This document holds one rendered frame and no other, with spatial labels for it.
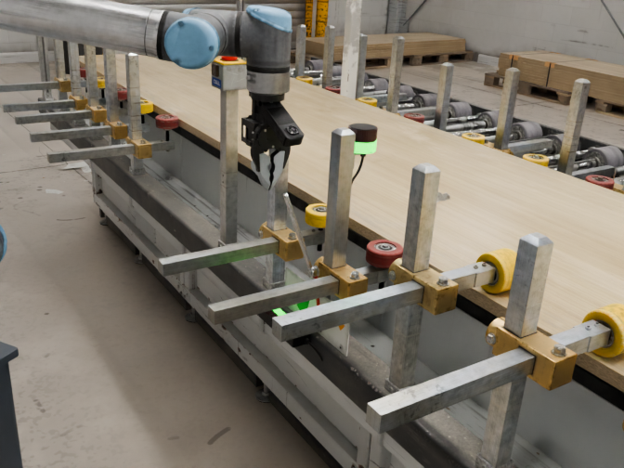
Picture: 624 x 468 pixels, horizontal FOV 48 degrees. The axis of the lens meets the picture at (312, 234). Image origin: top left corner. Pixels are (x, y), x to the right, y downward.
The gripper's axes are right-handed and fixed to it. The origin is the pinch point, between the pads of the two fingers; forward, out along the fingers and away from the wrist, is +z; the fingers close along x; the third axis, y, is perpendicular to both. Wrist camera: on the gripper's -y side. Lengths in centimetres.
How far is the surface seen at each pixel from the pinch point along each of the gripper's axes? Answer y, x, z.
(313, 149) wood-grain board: 52, -45, 11
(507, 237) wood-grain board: -26, -48, 11
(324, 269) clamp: -15.0, -5.4, 14.9
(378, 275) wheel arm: -20.7, -15.6, 16.0
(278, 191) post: 8.3, -6.9, 5.1
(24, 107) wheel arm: 180, 15, 20
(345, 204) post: -16.7, -8.5, 0.0
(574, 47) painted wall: 454, -694, 58
